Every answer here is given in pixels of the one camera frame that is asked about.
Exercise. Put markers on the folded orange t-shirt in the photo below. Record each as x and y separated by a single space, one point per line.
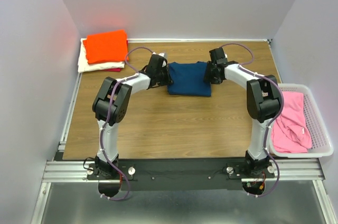
106 47

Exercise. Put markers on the white plastic laundry basket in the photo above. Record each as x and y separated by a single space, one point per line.
321 142

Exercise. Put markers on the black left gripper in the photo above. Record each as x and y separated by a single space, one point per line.
168 80

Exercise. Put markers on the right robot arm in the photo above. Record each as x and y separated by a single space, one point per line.
264 104

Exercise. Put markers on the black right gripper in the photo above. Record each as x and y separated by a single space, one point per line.
206 76

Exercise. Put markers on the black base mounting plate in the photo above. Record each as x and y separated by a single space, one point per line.
178 174

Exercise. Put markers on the folded magenta t-shirt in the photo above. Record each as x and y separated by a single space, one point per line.
113 70

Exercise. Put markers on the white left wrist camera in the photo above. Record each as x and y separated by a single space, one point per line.
164 56

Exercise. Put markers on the blue Mickey print t-shirt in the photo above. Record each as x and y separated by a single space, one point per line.
188 79

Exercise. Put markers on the aluminium extrusion rail frame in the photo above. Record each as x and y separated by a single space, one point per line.
181 156

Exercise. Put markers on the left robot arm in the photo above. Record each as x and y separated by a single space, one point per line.
111 103

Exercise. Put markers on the pink t-shirt in basket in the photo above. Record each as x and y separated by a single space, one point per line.
289 133

